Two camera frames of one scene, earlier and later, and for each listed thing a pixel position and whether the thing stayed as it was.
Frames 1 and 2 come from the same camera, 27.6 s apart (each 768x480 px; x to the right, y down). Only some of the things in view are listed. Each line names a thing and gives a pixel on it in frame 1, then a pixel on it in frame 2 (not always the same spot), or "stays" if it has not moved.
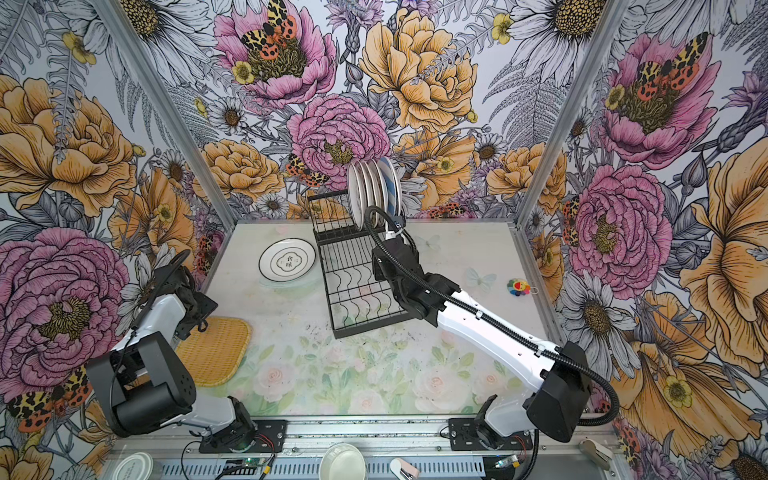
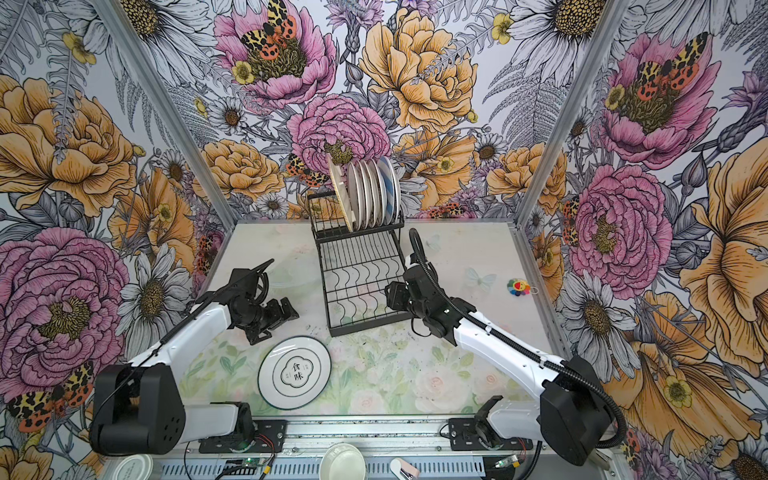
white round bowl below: [342, 461] stays
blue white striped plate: [392, 185] stays
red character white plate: [356, 194] stays
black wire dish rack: [356, 300] stays
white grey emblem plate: [286, 259] -> [294, 372]
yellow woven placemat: [213, 355] -> [340, 180]
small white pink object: [403, 469] stays
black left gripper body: [197, 312] -> [260, 319]
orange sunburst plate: [366, 192] stays
